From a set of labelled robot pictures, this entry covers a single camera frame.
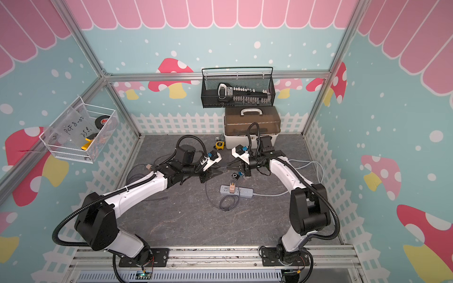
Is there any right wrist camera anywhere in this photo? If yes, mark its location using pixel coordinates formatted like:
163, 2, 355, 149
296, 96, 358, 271
231, 145, 250, 165

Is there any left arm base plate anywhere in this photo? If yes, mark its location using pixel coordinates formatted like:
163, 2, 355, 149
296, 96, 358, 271
119, 248, 170, 268

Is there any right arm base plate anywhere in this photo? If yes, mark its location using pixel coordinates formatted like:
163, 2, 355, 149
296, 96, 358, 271
258, 245, 310, 267

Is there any white power strip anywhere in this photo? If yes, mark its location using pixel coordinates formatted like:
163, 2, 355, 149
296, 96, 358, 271
219, 185, 254, 198

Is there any socket bit set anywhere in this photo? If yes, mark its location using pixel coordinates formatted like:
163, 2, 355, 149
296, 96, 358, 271
217, 83, 272, 106

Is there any black electrical tape roll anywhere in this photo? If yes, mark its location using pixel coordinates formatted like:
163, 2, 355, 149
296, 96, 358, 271
95, 115, 110, 130

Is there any grey USB cable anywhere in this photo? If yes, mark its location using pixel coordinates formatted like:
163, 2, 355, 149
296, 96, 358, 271
204, 173, 241, 212

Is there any white toolbox brown lid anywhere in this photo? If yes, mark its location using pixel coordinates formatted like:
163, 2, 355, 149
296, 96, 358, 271
224, 106, 281, 149

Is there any yellow tape measure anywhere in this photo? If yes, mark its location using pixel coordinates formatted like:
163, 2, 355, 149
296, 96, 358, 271
214, 141, 225, 150

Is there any black wire mesh basket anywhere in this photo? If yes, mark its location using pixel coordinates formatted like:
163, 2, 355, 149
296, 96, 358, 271
201, 67, 276, 108

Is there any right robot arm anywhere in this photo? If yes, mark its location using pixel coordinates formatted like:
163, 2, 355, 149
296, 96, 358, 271
227, 122, 340, 265

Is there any yellow tool in bin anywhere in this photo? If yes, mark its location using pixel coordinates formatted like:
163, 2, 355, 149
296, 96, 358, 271
81, 138, 93, 150

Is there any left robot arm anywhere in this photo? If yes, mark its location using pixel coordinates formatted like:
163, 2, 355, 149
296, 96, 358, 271
52, 135, 222, 265

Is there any clear plastic wall bin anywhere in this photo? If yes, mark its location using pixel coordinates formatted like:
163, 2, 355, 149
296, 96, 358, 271
39, 97, 119, 164

